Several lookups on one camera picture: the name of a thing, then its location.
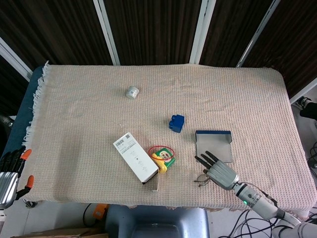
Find black cable loop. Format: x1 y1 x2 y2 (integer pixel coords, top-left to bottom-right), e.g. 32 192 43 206
82 203 94 228

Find person's sneaker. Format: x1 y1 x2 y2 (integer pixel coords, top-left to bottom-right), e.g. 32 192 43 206
297 96 312 110

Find beige waffle weave cloth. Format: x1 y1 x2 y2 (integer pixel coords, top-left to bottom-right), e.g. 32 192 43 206
21 60 317 213

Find white partition post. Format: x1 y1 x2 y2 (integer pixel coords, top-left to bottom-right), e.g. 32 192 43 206
93 0 121 66
189 0 216 64
0 37 33 82
236 0 282 68
289 78 317 105

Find brown cardboard box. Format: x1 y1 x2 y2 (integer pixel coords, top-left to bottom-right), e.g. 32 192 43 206
11 227 109 238

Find person's black trouser leg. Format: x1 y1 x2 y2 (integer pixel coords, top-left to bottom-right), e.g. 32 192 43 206
299 101 317 120

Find grey blue chair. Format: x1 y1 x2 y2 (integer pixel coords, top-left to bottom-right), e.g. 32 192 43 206
105 205 211 238

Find wire-frame eyeglasses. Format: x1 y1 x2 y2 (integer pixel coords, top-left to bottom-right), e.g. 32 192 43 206
194 174 211 187

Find white carton box with barcode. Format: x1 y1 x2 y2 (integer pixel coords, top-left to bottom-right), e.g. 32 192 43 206
113 132 159 191

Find blue toy building block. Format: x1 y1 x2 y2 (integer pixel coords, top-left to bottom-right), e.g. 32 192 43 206
168 114 186 133

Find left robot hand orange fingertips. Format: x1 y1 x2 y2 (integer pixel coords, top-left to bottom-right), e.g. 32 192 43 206
0 146 35 210

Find red rubber band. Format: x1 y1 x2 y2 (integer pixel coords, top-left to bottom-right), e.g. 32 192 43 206
148 145 175 161

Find dark corrugated hose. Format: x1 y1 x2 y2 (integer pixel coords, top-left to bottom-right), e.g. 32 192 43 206
0 114 15 131

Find orange device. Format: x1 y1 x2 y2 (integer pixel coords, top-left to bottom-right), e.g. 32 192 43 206
93 203 109 220

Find black cable tangle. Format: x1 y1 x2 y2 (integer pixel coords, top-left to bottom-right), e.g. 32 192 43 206
217 209 283 238

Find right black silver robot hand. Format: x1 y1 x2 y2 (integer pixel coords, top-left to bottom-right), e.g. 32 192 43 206
195 150 240 191

